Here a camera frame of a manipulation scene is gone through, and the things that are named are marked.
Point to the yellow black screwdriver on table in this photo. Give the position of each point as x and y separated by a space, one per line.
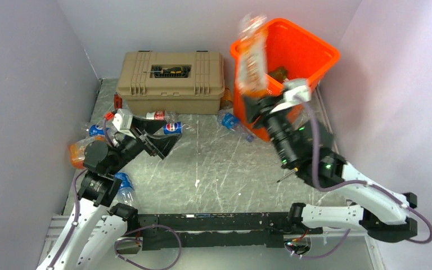
290 173

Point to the orange bottle behind toolbox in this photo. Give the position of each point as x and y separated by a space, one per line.
226 101

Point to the orange plastic bin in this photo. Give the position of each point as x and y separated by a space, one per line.
301 53

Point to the pepsi bottle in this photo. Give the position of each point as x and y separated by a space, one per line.
178 128
90 130

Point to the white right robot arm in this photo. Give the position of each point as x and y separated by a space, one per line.
385 215

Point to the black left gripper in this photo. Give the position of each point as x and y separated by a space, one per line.
161 145

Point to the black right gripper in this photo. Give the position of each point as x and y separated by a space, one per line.
257 108

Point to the red handled tool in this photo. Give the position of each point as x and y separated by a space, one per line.
118 102

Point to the black yellow screwdriver on toolbox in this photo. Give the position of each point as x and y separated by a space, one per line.
166 70

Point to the tan plastic toolbox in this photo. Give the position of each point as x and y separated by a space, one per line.
198 90

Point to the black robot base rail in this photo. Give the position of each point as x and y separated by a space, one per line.
204 230

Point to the blue label bottle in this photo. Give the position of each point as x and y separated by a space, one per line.
233 123
125 193

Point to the tall orange label bottle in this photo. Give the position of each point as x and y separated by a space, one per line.
252 65

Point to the pepsi bottle far left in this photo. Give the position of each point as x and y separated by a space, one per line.
90 130

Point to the pepsi bottle upper middle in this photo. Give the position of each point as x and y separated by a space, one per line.
178 128

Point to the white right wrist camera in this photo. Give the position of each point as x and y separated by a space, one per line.
295 92

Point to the red label clear bottle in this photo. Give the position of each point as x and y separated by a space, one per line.
168 116

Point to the crushed orange label bottle left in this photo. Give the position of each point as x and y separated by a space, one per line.
76 150

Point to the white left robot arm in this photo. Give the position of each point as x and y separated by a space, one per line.
95 224

